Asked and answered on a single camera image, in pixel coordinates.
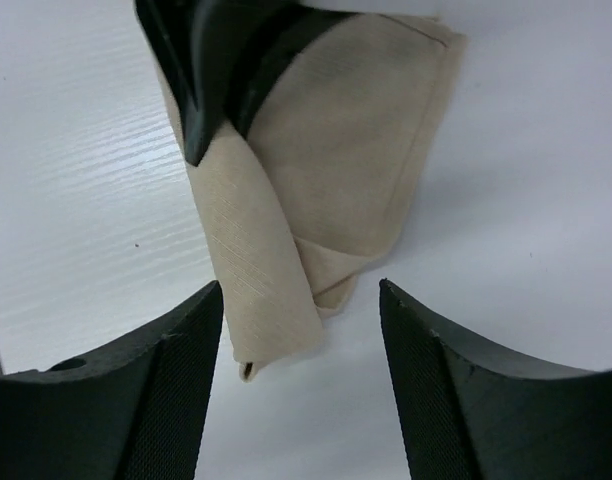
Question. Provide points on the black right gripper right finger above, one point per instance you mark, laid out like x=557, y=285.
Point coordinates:
x=470, y=408

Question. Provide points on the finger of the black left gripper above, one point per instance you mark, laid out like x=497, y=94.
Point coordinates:
x=175, y=32
x=275, y=33

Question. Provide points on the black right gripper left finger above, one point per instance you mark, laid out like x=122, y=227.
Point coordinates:
x=134, y=408

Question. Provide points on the beige cloth napkin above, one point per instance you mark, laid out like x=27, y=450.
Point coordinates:
x=320, y=185

